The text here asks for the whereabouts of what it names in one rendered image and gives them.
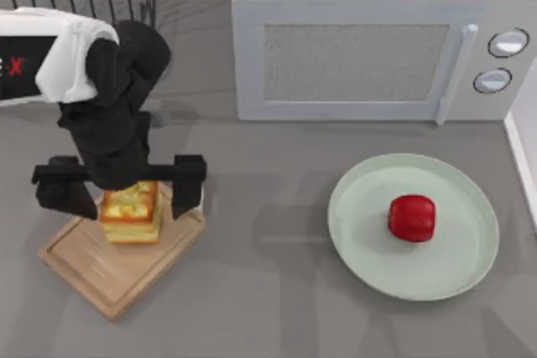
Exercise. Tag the large microwave knob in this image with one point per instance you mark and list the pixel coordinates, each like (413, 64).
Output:
(508, 42)

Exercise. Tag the yellow toast stack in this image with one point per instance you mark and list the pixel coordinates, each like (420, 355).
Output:
(131, 217)

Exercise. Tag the pale grey microwave oven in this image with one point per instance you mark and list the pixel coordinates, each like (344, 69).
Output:
(377, 39)

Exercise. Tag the microwave oven door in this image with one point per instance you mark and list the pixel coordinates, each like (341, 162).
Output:
(356, 60)

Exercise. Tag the wooden cutting board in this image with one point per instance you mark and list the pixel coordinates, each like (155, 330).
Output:
(113, 268)

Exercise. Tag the small microwave knob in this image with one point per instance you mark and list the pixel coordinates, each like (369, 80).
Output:
(492, 80)

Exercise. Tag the red apple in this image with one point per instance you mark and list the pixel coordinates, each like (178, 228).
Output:
(412, 218)

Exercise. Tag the pale green plate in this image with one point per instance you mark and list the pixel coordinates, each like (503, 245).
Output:
(413, 228)

